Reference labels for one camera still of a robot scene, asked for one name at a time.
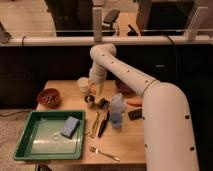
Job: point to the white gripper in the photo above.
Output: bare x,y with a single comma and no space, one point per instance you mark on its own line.
97,75

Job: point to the orange apple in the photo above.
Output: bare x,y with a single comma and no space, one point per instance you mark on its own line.
93,89

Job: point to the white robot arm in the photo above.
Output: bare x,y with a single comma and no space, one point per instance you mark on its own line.
168,131

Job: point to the small metal cup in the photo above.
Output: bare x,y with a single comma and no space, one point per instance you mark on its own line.
90,100

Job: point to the white paper cup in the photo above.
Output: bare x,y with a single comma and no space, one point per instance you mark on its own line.
83,84

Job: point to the tipped metal cup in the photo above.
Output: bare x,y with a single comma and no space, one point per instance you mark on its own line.
103,104

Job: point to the blue plastic cup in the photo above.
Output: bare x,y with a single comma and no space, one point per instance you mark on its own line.
116,120

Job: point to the purple bowl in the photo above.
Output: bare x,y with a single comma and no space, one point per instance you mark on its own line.
123,88

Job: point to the orange carrot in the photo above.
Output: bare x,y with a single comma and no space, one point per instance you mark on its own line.
136,103

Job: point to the black rectangular block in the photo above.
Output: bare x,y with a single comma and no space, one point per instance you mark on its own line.
135,114

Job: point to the red bowl with beads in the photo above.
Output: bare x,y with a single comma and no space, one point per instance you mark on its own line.
49,97

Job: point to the blue sponge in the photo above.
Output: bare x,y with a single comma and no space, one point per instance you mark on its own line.
69,127

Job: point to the silver fork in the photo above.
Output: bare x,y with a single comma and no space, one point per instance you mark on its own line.
97,151

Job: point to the black office chair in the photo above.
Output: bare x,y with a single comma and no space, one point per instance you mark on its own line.
108,21

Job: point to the green plastic tray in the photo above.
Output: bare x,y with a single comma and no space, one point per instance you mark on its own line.
41,138

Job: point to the white railing bar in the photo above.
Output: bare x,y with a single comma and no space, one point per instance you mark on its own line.
90,41

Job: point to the wooden handled utensil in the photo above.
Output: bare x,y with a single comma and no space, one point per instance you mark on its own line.
95,125

